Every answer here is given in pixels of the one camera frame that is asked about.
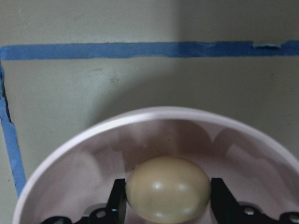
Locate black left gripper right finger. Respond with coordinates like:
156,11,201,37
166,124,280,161
211,177,299,224

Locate beige egg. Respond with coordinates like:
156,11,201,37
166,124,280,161
126,156,212,224

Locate pink bowl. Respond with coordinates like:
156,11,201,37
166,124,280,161
13,107,299,224

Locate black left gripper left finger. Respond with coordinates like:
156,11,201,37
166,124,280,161
42,178,128,224

